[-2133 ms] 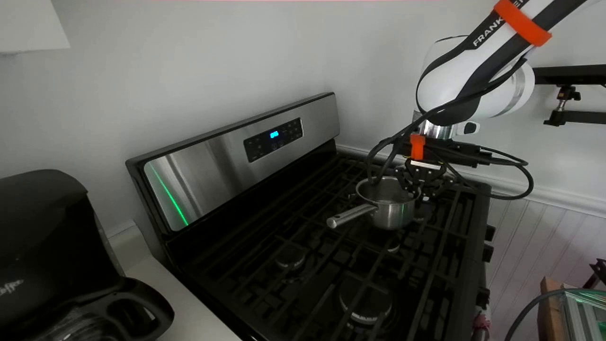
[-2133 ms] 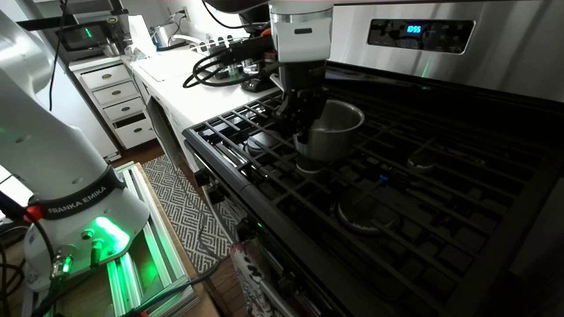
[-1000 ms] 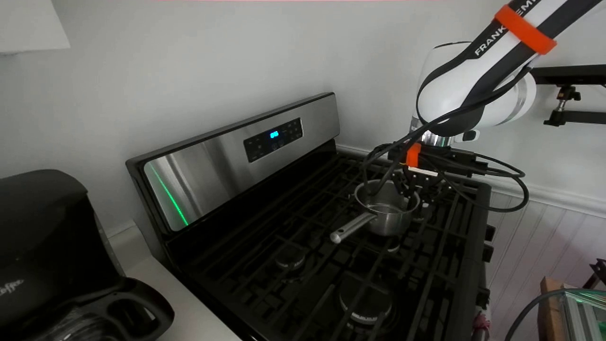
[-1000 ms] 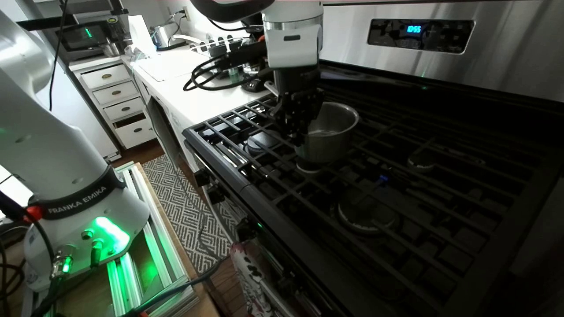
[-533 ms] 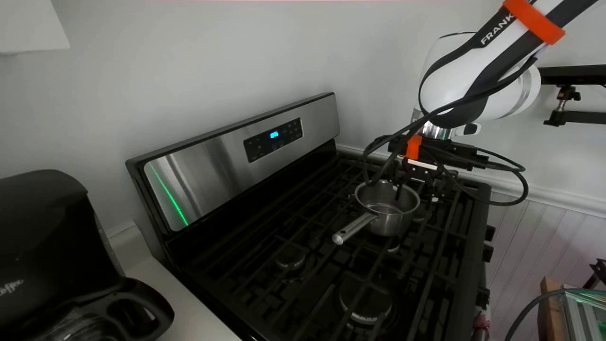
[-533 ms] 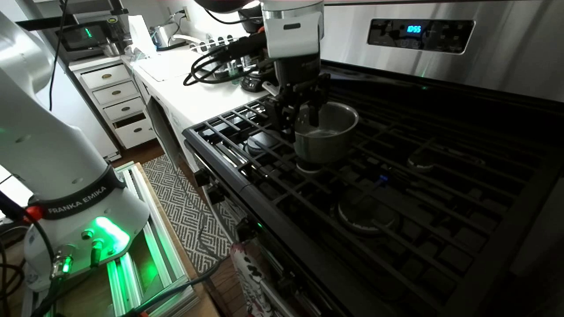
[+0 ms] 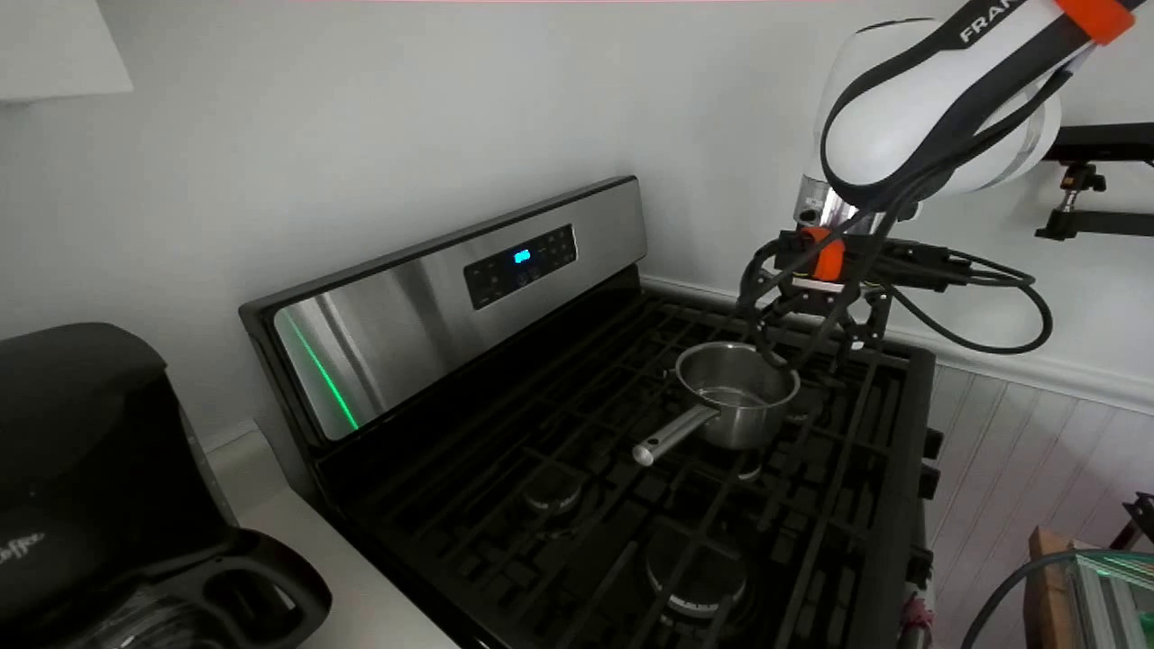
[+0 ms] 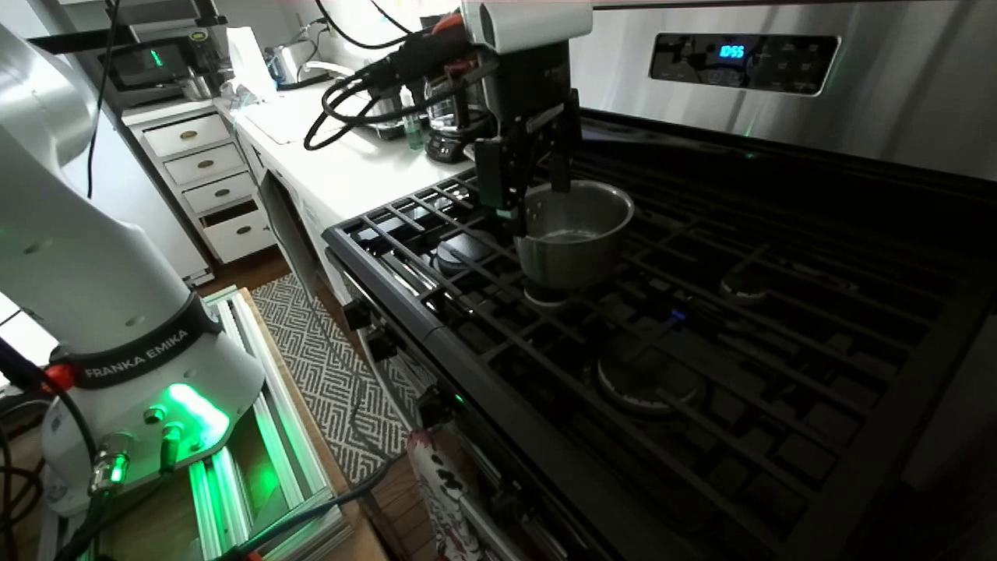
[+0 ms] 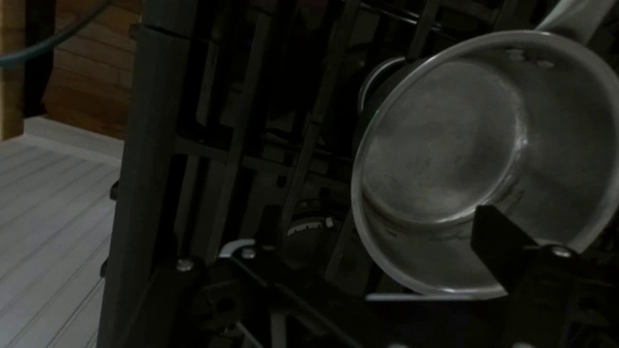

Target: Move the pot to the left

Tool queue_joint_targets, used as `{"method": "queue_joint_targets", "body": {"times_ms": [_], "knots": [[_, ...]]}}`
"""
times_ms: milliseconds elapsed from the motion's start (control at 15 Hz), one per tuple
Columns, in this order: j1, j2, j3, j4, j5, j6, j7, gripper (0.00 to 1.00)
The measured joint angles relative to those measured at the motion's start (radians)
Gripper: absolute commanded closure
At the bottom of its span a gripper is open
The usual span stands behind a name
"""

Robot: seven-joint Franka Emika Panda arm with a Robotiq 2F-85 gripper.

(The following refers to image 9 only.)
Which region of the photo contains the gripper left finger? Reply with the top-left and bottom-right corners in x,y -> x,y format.
162,240 -> 315,348

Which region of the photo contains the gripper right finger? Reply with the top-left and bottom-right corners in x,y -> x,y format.
470,204 -> 619,348

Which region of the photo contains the silver metal pot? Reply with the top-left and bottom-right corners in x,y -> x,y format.
350,0 -> 619,296

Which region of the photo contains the stove knob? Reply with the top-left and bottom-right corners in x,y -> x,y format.
282,213 -> 340,272

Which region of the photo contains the dark cable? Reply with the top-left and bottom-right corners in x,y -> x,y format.
0,0 -> 113,67

